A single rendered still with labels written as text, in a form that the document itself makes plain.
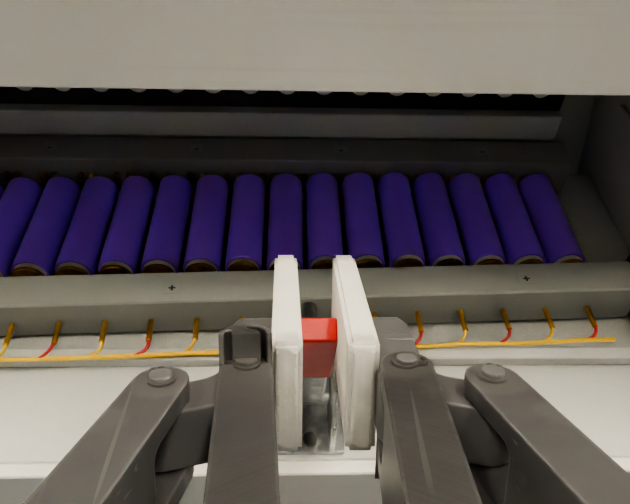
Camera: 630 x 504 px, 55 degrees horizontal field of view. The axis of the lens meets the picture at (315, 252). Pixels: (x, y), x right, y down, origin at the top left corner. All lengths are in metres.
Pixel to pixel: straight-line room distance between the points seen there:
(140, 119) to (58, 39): 0.18
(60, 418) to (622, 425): 0.24
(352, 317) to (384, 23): 0.08
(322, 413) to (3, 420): 0.13
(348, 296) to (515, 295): 0.14
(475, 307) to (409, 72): 0.14
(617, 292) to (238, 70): 0.21
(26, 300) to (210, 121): 0.14
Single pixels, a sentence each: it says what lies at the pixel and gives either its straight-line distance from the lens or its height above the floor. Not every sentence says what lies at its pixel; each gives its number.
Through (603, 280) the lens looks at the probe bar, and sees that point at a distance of 0.32.
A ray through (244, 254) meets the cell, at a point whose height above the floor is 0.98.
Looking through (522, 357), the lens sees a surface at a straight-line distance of 0.29.
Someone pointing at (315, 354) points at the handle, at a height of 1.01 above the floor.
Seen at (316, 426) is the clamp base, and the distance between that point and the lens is 0.26.
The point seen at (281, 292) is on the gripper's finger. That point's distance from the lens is 0.17.
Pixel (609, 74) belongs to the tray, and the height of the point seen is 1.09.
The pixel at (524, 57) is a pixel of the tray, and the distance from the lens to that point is 0.19.
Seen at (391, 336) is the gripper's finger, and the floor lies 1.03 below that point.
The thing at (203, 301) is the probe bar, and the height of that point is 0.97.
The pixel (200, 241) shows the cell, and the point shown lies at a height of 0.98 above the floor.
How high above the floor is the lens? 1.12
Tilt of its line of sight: 29 degrees down
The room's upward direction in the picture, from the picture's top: 1 degrees clockwise
